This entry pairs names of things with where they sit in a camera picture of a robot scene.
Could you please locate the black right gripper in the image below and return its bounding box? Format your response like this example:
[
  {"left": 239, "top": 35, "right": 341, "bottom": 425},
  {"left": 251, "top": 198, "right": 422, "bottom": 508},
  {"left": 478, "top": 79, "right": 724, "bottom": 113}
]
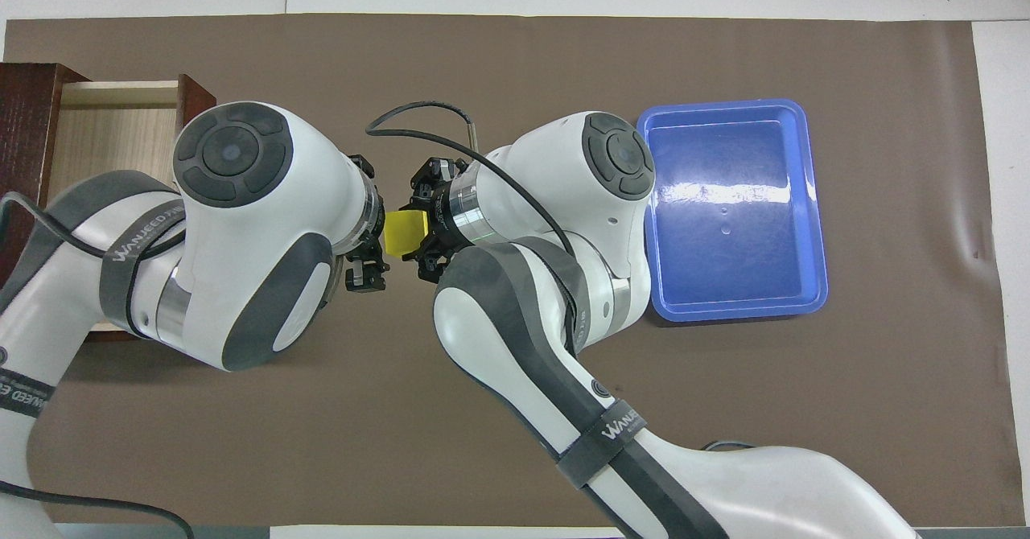
[{"left": 410, "top": 157, "right": 469, "bottom": 276}]

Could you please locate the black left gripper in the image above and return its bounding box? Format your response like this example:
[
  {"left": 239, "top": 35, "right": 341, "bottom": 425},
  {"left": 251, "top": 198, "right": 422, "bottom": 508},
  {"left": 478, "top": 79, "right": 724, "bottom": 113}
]
[{"left": 345, "top": 154, "right": 445, "bottom": 294}]

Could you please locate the yellow cube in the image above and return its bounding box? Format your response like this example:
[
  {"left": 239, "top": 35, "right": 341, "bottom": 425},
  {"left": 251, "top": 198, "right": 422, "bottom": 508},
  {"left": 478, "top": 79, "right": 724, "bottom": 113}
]
[{"left": 382, "top": 208, "right": 428, "bottom": 257}]

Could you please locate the brown table mat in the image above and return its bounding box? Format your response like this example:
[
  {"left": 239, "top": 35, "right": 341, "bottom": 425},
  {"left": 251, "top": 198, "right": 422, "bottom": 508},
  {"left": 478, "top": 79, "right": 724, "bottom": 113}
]
[{"left": 0, "top": 13, "right": 1028, "bottom": 529}]

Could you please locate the blue plastic tray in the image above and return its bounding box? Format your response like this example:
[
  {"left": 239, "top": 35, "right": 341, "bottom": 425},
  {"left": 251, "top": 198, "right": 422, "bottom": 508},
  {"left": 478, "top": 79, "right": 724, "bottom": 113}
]
[{"left": 636, "top": 98, "right": 830, "bottom": 324}]

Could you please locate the dark wooden cabinet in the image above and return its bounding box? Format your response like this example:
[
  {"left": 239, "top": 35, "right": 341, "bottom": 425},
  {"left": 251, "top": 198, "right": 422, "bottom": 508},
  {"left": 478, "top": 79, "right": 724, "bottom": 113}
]
[{"left": 0, "top": 62, "right": 139, "bottom": 344}]

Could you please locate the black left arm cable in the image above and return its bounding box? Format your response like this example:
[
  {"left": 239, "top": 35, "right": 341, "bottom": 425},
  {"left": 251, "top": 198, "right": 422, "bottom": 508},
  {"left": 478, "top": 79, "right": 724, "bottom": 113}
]
[{"left": 0, "top": 191, "right": 196, "bottom": 539}]

